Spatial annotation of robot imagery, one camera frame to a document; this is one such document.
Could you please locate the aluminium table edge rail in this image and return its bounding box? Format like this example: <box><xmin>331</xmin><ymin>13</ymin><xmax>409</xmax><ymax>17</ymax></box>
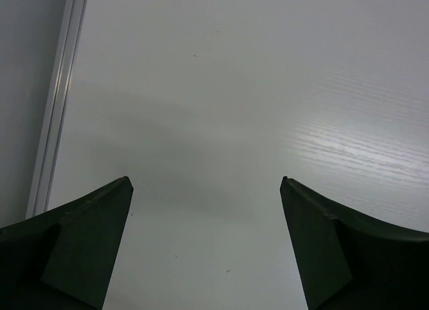
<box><xmin>25</xmin><ymin>0</ymin><xmax>87</xmax><ymax>219</ymax></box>

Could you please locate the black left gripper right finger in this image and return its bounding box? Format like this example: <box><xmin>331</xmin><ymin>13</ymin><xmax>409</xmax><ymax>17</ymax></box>
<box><xmin>280</xmin><ymin>177</ymin><xmax>428</xmax><ymax>309</ymax></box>

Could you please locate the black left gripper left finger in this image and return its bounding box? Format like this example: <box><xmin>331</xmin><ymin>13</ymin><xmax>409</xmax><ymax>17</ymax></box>
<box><xmin>1</xmin><ymin>176</ymin><xmax>133</xmax><ymax>309</ymax></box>

